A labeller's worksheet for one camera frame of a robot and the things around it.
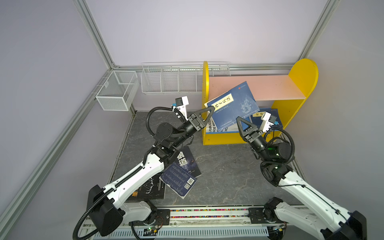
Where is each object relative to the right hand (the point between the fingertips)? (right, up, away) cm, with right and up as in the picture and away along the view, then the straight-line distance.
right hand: (237, 121), depth 57 cm
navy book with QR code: (-25, -33, +26) cm, 49 cm away
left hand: (-9, +3, -4) cm, 10 cm away
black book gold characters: (-41, -37, +26) cm, 61 cm away
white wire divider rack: (-39, +30, +42) cm, 64 cm away
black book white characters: (-24, -23, +37) cm, 49 cm away
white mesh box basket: (-67, +20, +40) cm, 81 cm away
